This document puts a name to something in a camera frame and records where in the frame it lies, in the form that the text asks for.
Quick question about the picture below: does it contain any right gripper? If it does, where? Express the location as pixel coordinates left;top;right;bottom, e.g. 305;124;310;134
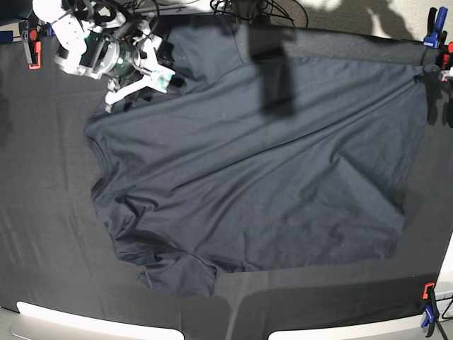
104;13;176;113

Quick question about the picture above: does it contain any dark grey t-shirt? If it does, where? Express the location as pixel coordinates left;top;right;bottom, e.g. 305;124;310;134
85;21;439;296

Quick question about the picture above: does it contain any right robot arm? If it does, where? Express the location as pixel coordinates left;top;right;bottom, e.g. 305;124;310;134
32;1;176;113

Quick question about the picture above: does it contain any red clamp far right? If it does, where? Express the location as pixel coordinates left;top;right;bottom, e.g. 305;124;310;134
440;42;453;70

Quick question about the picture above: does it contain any blue clamp far right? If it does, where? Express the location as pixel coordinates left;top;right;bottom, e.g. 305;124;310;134
423;6;448;49

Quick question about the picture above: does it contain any red black clamp far left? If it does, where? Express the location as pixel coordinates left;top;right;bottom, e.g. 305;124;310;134
19;21;41;70

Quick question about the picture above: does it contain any black table cloth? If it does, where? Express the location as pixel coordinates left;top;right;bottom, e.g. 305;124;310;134
1;38;452;339

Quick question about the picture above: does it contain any red blue clamp near right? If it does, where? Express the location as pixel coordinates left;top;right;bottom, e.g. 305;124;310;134
420;282;448;340

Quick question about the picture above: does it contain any black cable bundle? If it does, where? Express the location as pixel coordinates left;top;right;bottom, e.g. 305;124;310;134
209;0;309;28

